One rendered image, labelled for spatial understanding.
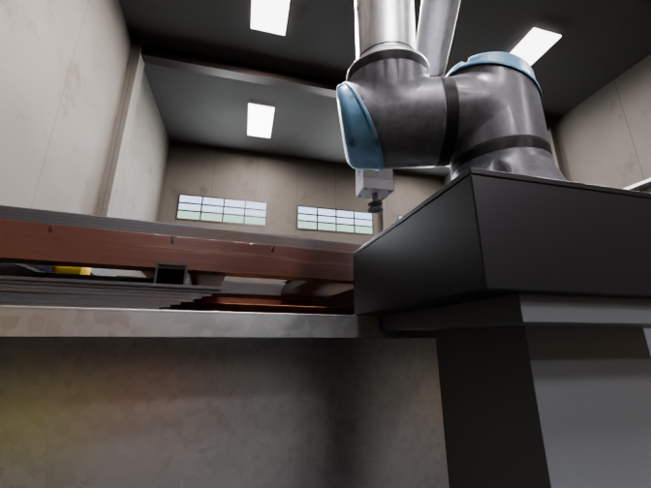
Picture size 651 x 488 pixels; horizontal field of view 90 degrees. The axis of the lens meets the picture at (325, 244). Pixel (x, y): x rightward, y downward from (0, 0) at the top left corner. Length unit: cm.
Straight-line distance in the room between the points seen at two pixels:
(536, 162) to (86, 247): 65
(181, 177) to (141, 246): 931
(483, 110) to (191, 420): 58
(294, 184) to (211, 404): 946
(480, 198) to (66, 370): 56
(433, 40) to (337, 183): 952
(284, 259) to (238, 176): 925
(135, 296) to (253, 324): 17
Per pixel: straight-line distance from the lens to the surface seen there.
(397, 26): 52
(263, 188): 974
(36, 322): 44
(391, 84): 45
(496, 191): 27
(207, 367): 58
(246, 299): 132
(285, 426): 61
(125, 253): 64
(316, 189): 998
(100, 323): 43
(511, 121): 45
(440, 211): 29
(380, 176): 88
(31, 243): 68
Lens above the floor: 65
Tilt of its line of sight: 16 degrees up
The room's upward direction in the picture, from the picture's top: straight up
